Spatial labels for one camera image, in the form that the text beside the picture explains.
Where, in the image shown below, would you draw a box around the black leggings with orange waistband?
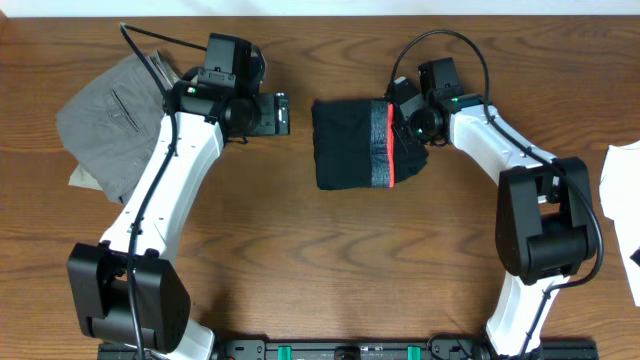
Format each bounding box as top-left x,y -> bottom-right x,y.
311,99 -> 428,190

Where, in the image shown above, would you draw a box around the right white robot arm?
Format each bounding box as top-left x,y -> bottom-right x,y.
386,75 -> 603,359

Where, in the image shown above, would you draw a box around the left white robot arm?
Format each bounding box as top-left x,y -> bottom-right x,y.
67,81 -> 290,359

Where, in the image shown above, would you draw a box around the folded grey trousers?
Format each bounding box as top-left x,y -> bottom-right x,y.
56,54 -> 164,204

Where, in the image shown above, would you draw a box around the beige folded cloth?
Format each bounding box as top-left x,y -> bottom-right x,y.
68,164 -> 102,191

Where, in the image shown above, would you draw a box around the white cloth at right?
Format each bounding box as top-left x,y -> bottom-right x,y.
599,142 -> 639,307

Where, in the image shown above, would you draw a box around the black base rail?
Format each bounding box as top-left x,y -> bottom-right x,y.
97,335 -> 600,360

